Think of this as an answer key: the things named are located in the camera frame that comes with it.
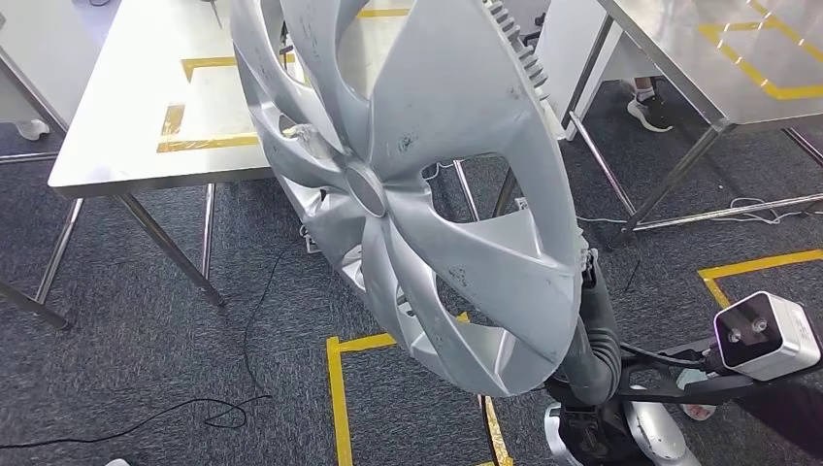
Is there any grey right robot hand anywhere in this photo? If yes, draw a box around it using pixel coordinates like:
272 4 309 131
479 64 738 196
578 252 620 340

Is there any silver wheel hubcap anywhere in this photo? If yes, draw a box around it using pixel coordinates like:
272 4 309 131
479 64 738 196
229 0 593 398

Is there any yellow tape rectangle on workbench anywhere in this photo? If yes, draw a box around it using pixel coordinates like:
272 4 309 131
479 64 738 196
155 6 412 154

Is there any stainless steel workbench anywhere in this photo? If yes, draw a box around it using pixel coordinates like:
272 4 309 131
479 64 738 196
0 0 571 332

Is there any yellow floor tape line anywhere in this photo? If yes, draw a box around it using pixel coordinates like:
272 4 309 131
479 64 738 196
697 249 823 310

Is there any person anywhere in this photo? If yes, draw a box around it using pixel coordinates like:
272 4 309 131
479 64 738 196
626 76 675 134
675 369 823 464

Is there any white partition panel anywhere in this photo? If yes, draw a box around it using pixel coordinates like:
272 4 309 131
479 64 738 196
535 0 622 142

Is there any stainless steel table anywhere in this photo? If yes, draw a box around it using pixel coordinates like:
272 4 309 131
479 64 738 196
562 0 823 249

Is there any yellow floor tape square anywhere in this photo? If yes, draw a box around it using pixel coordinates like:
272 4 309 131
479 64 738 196
325 312 515 466

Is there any yellow tape on steel table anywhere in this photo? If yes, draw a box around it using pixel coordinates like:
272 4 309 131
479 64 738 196
699 0 823 101

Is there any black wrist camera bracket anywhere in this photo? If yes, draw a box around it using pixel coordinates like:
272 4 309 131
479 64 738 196
616 341 757 407

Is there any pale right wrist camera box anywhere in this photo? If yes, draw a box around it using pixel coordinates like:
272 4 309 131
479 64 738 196
711 290 823 383

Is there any black floor cable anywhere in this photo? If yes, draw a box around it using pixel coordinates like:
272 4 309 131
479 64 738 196
0 247 290 451

